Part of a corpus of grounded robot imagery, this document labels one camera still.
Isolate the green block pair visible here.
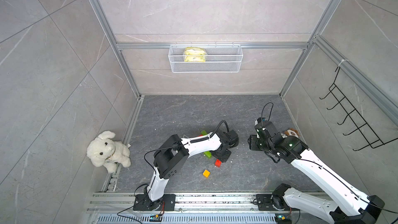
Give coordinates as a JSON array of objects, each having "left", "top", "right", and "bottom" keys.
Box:
[{"left": 204, "top": 151, "right": 212, "bottom": 158}]

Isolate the red block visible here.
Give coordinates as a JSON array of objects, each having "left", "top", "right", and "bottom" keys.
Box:
[{"left": 215, "top": 159, "right": 222, "bottom": 168}]

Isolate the small orange-yellow cube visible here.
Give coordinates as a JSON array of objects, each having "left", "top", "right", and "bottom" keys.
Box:
[{"left": 203, "top": 170, "right": 210, "bottom": 178}]

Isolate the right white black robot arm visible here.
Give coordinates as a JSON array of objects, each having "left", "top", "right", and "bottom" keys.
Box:
[{"left": 248, "top": 117, "right": 385, "bottom": 224}]

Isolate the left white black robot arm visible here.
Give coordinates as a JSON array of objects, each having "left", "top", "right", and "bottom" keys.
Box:
[{"left": 133, "top": 130, "right": 239, "bottom": 211}]

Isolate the brown white small toy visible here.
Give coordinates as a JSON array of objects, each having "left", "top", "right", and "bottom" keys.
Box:
[{"left": 284, "top": 129, "right": 300, "bottom": 138}]

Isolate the yellow package in basket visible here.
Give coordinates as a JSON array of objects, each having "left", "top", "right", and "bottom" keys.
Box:
[{"left": 183, "top": 47, "right": 207, "bottom": 62}]

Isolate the white plush toy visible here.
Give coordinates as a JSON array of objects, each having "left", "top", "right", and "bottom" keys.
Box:
[{"left": 86, "top": 131, "right": 131, "bottom": 174}]

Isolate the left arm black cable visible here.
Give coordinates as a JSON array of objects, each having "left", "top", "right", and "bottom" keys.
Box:
[{"left": 211, "top": 120, "right": 230, "bottom": 136}]

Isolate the white wire mesh basket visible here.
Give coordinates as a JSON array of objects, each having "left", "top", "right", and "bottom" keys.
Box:
[{"left": 168, "top": 44, "right": 243, "bottom": 73}]

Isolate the black wire hook rack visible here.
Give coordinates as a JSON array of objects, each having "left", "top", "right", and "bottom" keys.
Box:
[{"left": 319, "top": 66, "right": 398, "bottom": 151}]

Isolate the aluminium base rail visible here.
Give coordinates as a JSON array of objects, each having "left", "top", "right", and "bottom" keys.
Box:
[{"left": 83, "top": 192, "right": 346, "bottom": 224}]

